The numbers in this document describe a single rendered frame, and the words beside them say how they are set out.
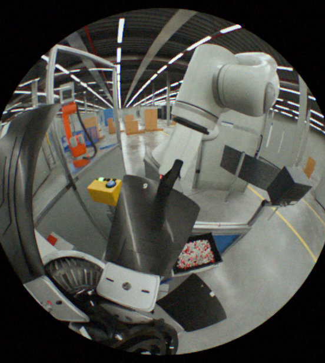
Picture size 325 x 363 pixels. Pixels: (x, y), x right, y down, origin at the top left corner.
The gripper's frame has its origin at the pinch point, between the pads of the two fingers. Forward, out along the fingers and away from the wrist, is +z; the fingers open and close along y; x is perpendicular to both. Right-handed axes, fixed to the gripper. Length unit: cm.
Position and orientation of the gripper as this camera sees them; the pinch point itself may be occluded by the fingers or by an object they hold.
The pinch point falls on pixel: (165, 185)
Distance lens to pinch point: 27.8
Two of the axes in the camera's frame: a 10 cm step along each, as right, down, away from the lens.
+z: -3.0, 7.6, 5.8
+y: -1.6, 5.6, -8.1
